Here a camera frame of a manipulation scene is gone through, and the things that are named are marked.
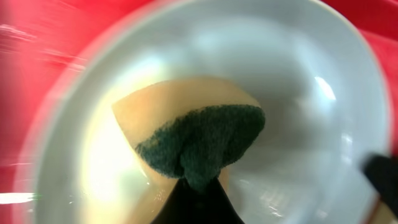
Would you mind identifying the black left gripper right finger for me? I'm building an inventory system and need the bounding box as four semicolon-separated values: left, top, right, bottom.
205;178;244;224

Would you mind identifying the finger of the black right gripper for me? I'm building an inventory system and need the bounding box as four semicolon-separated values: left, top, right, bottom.
362;154;397;217

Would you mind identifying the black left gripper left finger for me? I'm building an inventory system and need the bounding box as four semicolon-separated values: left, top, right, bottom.
151;179;194;224

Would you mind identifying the green yellow sponge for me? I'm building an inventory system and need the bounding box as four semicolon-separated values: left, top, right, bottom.
111;77;266;224

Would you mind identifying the light blue plate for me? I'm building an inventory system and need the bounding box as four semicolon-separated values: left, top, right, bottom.
12;0;393;224

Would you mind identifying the red plastic tray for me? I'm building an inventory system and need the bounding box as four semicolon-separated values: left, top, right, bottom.
0;0;398;224

